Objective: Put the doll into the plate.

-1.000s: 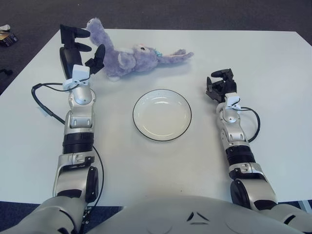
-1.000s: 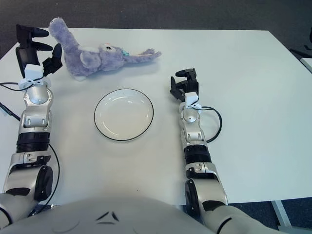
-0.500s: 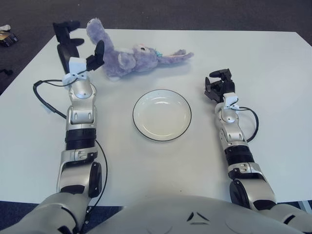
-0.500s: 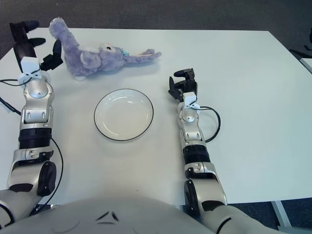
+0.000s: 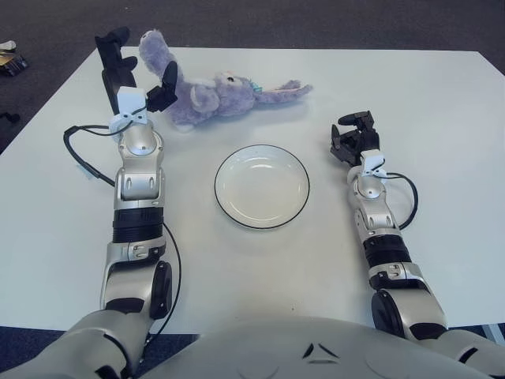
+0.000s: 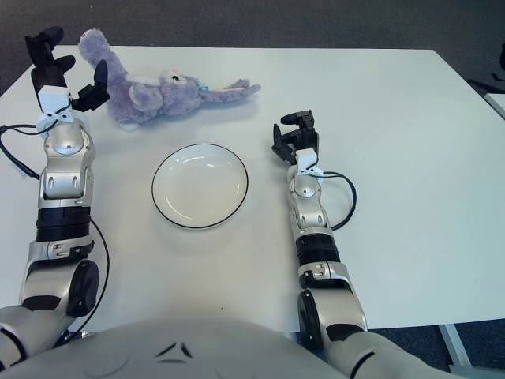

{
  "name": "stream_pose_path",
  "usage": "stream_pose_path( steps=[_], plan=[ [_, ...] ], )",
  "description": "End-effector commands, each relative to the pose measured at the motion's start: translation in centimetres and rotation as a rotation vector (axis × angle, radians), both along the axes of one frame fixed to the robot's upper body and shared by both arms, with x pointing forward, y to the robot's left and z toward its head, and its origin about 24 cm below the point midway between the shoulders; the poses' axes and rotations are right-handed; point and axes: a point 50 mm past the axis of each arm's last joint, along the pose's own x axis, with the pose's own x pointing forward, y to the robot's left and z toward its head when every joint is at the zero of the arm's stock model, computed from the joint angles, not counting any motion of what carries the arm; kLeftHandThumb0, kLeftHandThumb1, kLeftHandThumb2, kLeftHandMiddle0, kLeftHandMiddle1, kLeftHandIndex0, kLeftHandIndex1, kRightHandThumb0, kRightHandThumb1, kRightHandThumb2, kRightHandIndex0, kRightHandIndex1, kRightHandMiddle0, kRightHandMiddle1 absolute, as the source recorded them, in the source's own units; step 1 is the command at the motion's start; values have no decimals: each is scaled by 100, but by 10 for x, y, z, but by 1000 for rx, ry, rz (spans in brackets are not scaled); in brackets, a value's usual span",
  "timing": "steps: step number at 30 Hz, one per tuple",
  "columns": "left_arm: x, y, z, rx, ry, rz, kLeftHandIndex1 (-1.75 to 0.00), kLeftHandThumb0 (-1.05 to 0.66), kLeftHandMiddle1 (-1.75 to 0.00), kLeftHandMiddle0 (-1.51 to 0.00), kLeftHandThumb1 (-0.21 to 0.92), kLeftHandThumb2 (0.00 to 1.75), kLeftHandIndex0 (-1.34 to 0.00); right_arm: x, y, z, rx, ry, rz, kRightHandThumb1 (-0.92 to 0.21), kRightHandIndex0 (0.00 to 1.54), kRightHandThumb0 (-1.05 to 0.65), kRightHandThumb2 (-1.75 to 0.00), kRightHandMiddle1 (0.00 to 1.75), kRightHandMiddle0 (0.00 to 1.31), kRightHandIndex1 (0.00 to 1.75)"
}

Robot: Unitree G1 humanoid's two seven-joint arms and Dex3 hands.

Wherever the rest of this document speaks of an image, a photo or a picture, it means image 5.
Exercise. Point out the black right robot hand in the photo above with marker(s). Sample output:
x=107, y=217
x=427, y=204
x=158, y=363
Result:
x=363, y=138

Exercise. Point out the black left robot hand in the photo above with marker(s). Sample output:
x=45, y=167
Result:
x=118, y=75

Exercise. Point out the purple plush bunny doll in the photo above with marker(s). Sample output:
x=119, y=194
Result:
x=221, y=98

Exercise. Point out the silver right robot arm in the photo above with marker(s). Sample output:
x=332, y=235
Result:
x=378, y=213

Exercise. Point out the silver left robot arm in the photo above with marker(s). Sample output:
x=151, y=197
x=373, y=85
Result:
x=138, y=185

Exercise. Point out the white plate with black rim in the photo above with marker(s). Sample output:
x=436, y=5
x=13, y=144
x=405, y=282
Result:
x=262, y=189

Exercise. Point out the white right wrist sensor box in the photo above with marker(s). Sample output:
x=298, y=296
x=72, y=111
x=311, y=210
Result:
x=372, y=160

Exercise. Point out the black and yellow box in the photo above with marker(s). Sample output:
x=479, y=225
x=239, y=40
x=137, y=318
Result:
x=12, y=64

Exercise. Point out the black chair base foot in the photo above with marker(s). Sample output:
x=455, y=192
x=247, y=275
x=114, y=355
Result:
x=10, y=117

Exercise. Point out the grey robot torso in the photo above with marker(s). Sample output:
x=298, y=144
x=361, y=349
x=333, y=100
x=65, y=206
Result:
x=256, y=347

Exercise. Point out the grey table leg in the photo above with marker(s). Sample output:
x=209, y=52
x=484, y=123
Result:
x=498, y=331

